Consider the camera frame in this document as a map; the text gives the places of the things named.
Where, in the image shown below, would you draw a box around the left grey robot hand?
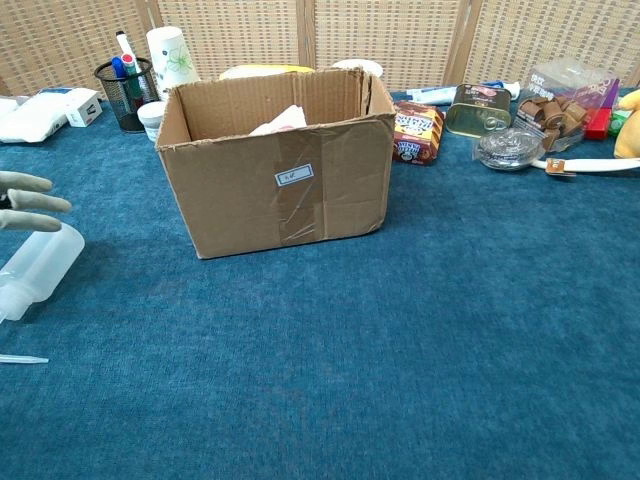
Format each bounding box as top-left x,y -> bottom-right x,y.
0,170 -> 73,233

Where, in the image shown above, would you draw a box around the translucent squeeze wash bottle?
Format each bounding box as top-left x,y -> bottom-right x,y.
0,223 -> 86,365

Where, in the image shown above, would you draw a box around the brown cardboard box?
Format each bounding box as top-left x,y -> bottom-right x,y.
154,67 -> 398,260

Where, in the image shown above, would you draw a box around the pink wet wipes pack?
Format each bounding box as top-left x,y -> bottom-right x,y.
248,103 -> 309,136

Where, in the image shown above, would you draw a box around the small white box black print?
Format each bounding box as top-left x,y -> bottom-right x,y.
63,87 -> 104,129

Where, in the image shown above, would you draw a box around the clear box brown capsules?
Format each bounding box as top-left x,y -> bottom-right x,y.
514,58 -> 621,154

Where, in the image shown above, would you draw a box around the white bag blue print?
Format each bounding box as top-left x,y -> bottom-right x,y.
0,89 -> 71,145

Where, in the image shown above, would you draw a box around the black mesh pen holder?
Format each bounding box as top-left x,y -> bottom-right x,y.
93,57 -> 160,134

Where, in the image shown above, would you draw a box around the small white jar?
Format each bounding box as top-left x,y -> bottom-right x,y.
136,101 -> 167,143

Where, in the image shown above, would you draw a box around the white marker black cap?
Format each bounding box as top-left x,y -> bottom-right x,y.
115,30 -> 137,61

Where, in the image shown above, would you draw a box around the stack of paper cups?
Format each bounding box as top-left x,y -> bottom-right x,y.
145,25 -> 202,101

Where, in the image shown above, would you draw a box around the yellow snack bag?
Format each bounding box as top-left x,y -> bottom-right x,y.
218,63 -> 316,82

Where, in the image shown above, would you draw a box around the woven rattan folding screen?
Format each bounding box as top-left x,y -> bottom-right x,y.
0,0 -> 640,99

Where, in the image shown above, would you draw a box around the blue felt table cover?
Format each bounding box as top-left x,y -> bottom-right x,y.
0,89 -> 640,480

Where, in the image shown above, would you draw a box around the brown cookie pack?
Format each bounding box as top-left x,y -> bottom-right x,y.
392,99 -> 446,167

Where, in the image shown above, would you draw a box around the white blue toothpaste tube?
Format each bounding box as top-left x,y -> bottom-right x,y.
405,81 -> 521,106

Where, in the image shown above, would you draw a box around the gold meat tin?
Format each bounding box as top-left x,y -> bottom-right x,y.
444,83 -> 514,139

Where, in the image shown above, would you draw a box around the small green carton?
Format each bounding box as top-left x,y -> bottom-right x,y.
608,108 -> 631,137

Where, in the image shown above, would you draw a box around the yellow plush toy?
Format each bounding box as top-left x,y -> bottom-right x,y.
613,87 -> 640,160

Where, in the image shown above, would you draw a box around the light blue mug white handle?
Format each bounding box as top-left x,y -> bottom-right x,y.
330,58 -> 385,79

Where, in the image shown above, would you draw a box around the steel scrubber white handle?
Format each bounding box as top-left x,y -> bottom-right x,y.
473,127 -> 640,177

